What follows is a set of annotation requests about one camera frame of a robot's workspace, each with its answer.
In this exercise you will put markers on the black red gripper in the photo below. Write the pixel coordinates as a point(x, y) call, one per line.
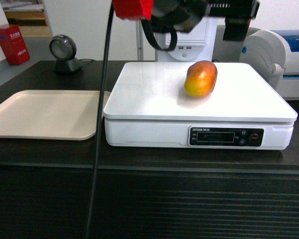
point(163, 16)

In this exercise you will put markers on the dark red mango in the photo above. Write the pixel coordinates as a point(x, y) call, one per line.
point(200, 79)

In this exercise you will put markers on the white checkout scale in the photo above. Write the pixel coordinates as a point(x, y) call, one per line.
point(148, 107)

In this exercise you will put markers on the black checkout counter cabinet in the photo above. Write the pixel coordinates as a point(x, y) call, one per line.
point(56, 190)

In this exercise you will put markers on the white blue label printer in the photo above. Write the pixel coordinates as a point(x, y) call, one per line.
point(274, 54)

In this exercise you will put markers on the black barcode scanner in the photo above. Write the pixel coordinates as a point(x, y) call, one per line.
point(64, 49)

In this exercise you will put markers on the beige plastic tray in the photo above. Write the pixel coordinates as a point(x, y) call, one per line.
point(50, 114)

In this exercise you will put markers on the red fire extinguisher box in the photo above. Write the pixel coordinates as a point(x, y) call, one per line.
point(13, 44)

